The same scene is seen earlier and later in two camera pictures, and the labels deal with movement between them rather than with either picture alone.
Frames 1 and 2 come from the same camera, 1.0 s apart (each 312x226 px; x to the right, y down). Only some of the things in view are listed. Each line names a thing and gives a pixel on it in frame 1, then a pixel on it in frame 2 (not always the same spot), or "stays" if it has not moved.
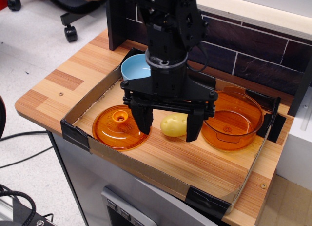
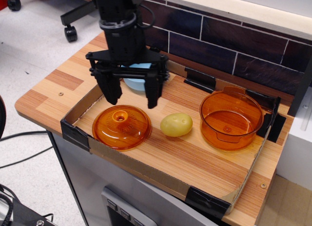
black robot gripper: [169, 87] to [127, 57]
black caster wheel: [14, 4] stays
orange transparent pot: [238, 114] stays
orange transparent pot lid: [116, 128] stays
